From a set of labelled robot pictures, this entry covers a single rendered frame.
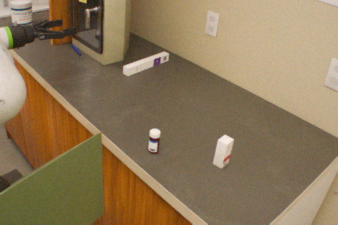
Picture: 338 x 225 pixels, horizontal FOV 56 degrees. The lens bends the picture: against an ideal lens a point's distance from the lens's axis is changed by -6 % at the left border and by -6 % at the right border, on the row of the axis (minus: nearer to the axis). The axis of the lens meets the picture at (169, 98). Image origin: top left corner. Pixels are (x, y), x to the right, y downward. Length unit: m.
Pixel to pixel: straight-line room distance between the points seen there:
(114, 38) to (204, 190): 0.89
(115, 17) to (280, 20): 0.72
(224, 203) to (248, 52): 0.78
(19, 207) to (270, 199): 0.66
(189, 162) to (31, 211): 0.54
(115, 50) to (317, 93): 0.92
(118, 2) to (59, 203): 1.04
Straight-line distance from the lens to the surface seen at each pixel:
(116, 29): 1.58
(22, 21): 2.18
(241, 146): 1.16
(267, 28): 1.44
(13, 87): 0.70
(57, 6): 1.82
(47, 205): 0.70
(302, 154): 1.21
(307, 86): 1.40
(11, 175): 1.02
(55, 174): 0.66
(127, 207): 1.26
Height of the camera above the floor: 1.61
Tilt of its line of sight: 30 degrees down
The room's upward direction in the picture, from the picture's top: 6 degrees clockwise
